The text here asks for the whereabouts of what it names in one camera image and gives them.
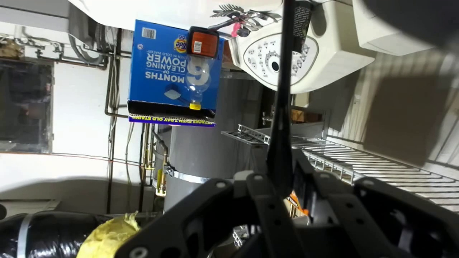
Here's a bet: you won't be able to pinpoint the yellow crumpled wrap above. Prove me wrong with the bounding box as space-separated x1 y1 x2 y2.
76 212 142 258

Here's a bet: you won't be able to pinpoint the grey water heater tank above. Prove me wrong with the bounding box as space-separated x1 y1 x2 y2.
162 70 270 216

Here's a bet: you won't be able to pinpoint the white dryer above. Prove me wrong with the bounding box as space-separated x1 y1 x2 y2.
69 0 377 94

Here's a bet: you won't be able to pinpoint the white washing machine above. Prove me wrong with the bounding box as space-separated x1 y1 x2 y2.
350 0 436 56

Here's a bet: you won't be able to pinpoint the white wire shelf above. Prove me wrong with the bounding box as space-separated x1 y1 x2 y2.
220 122 459 213

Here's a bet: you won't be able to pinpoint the grey wall conduit pipes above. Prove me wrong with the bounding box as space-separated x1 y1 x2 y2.
103 27 134 120

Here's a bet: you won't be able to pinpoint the blue cleaner box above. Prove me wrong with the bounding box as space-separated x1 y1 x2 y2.
128 18 227 126

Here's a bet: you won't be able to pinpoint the black flexible duct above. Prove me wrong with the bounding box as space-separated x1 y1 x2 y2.
0 212 105 258

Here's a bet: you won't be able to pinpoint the orange box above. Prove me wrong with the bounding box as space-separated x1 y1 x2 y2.
284 189 313 221

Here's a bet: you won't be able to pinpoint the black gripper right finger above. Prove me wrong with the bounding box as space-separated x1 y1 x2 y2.
291 147 459 258

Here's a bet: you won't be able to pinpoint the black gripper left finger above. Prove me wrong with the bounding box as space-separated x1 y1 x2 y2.
113 147 307 258

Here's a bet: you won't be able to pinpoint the small black textured block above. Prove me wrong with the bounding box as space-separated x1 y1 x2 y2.
291 0 316 40

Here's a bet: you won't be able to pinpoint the silver metal spoon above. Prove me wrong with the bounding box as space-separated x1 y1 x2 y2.
266 0 299 198

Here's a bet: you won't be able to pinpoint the copper water pipes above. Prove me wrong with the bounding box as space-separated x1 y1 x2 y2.
138 123 169 198

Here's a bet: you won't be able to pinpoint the brown cardboard box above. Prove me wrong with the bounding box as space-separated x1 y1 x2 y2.
288 106 321 125

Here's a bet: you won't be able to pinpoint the dark framed window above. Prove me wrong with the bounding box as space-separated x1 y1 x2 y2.
0 59 55 155

